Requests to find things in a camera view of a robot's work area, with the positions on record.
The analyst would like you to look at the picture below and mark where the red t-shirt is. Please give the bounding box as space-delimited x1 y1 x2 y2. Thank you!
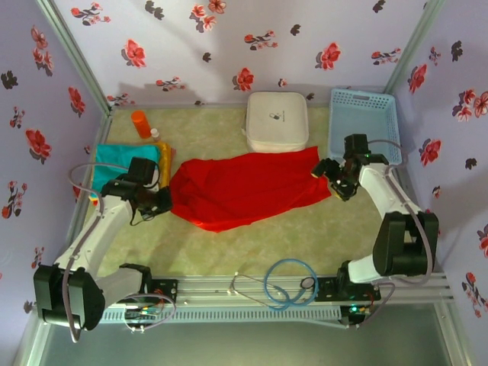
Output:
170 146 332 233

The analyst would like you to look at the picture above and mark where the folded teal t-shirt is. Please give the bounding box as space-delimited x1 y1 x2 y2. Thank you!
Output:
93 143 161 194

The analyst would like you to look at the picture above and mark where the folded yellow t-shirt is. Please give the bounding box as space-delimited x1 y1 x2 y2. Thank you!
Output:
154 141 173 190

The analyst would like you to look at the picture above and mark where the light blue perforated basket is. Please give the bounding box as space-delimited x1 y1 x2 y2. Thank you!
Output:
327 88 403 165

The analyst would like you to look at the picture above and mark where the orange pill bottle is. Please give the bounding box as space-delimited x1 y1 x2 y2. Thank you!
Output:
130 110 153 139

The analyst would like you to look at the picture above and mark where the white zip case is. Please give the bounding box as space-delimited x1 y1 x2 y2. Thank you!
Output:
242 91 310 153

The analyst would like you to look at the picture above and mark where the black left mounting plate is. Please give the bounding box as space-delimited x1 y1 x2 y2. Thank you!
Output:
148 279 179 306

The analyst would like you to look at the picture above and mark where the black mounting plate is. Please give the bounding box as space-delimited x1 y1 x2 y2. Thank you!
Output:
318 274 382 303
148 279 179 306

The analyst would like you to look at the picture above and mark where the blue stethoscope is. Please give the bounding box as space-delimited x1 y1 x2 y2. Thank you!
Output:
230 258 319 311

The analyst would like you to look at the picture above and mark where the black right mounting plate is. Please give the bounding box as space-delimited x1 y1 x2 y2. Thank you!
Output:
318 274 382 303

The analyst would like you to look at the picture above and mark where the left circuit board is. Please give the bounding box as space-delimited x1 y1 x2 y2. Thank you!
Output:
125 308 159 320

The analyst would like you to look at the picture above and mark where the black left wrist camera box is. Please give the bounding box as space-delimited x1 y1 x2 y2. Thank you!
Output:
127 156 159 188

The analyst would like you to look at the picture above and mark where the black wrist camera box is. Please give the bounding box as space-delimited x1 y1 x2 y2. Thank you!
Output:
342 133 370 157
127 156 159 188

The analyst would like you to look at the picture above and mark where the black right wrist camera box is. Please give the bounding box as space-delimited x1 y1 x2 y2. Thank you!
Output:
342 133 370 157

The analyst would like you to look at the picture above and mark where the grey left arm cable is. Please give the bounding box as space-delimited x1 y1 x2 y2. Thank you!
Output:
63 162 133 343

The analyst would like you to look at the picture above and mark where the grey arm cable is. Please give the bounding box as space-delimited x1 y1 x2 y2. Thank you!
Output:
63 162 133 343
365 139 439 287

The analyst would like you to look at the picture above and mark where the aluminium left side rail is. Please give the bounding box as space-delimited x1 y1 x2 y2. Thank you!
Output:
66 110 114 275

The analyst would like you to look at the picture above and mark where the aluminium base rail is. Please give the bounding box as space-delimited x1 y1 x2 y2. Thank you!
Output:
36 271 457 306

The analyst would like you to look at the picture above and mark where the grey left base cable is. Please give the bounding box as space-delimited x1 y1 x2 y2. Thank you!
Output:
122 293 177 333

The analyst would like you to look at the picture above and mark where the grey base cable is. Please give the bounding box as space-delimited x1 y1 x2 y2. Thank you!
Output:
358 281 397 329
122 293 177 333

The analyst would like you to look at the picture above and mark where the grey right arm cable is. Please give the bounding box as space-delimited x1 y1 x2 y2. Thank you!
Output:
365 139 439 287

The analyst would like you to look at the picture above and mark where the grey right base cable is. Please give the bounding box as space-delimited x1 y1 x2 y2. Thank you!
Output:
358 281 397 329

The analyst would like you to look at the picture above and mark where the white slotted cable duct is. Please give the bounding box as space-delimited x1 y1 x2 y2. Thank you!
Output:
101 307 342 324

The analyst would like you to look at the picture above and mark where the aluminium left corner post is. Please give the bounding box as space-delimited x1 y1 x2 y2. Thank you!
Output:
34 0 114 114

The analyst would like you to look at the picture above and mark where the aluminium corner post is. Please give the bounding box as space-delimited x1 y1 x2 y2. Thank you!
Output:
34 0 114 114
384 0 447 96

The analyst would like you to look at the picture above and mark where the aluminium right corner post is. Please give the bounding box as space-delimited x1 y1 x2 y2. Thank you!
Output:
384 0 447 96

